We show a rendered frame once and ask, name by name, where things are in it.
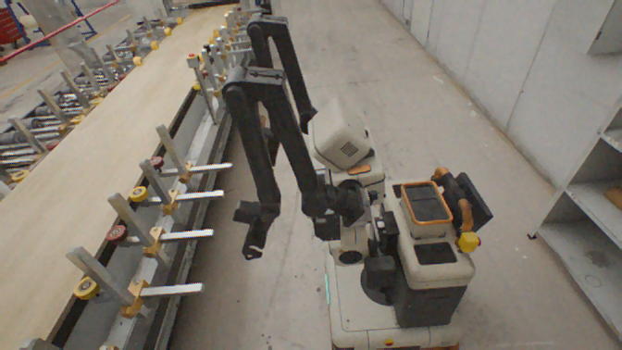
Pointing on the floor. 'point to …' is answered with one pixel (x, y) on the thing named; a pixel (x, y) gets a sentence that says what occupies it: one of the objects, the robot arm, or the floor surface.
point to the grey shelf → (591, 220)
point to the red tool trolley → (9, 33)
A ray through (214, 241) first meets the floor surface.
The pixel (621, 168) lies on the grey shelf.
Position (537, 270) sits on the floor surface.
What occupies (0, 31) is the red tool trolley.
